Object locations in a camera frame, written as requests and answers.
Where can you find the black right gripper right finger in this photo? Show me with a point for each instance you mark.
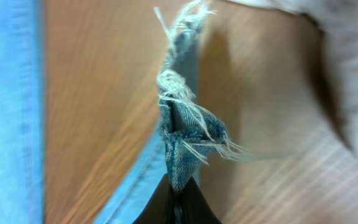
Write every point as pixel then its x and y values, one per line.
pixel 192 207

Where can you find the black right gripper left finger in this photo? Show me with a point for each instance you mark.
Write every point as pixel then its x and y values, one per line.
pixel 160 207

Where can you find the light blue denim jeans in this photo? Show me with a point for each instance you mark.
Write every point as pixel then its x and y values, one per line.
pixel 186 135

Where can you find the beige folded trousers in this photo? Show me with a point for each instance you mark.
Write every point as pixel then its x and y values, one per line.
pixel 338 19

